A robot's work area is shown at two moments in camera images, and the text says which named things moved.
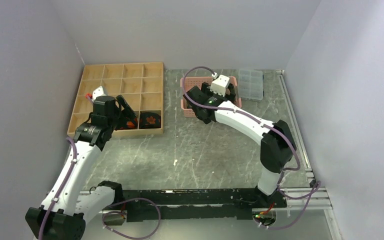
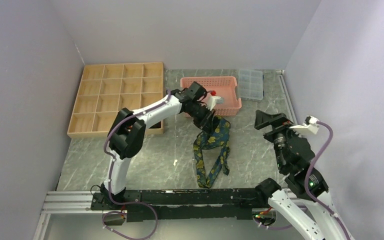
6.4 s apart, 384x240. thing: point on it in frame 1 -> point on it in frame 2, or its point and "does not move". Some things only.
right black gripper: x=206 y=89 -> x=279 y=122
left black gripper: x=128 y=111 -> x=206 y=124
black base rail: x=193 y=204 does not move
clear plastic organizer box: x=250 y=84 does not move
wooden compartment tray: x=140 y=86 does not move
